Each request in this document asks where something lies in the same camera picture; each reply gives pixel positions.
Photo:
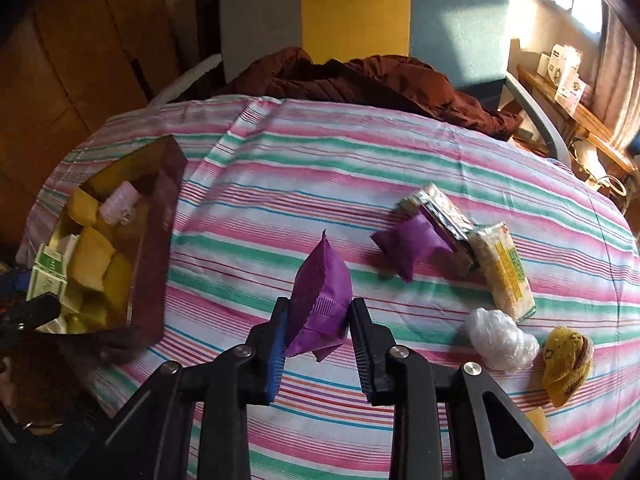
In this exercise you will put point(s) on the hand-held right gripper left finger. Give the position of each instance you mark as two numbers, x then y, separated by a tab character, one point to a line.
277	345

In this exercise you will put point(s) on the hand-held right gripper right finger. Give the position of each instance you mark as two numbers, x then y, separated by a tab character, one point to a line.
365	355

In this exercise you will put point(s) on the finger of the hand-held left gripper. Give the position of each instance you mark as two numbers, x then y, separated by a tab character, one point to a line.
15	282
42	312

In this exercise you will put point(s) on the green white box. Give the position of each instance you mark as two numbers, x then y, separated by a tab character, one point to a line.
47	275

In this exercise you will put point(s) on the purple snack packet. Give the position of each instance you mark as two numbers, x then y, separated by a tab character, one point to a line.
320	285
405	242

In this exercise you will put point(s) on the yellow sponge block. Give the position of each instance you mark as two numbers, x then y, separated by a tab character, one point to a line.
119	280
92	257
84	207

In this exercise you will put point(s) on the pink snack packet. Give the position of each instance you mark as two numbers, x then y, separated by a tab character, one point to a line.
119	202

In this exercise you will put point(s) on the square metal tin box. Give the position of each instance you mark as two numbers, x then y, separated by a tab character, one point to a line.
155	240

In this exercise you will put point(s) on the clear plastic wad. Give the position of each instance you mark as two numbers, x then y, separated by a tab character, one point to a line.
500	340

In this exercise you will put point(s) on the dark striped cracker packet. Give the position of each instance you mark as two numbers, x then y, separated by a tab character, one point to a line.
445	215

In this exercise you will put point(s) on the yellow round snack packet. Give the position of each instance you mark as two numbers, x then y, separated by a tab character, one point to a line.
565	370

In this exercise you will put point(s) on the yellow label cracker packet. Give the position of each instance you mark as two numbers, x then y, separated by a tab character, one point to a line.
502	270

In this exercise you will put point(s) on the pink green striped tablecloth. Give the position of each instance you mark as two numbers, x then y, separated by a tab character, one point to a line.
325	170

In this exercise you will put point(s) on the small yellow sponge piece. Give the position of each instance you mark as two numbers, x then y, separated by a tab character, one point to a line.
539	420

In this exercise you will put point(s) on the wooden wardrobe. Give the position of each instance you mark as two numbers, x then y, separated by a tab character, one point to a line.
75	60

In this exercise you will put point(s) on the red blanket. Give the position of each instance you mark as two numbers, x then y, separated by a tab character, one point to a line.
595	472

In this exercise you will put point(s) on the brown quilted jacket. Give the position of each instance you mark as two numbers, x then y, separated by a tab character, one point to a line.
375	85

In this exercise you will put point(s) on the wooden side table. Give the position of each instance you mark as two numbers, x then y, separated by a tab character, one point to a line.
580	120

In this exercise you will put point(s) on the white printed package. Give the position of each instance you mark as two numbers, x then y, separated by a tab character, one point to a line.
572	91
565	62

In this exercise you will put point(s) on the grey yellow blue armchair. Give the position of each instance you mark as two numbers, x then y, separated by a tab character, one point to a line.
350	10

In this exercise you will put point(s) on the beige patterned curtain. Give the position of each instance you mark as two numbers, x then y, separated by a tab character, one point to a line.
617	75

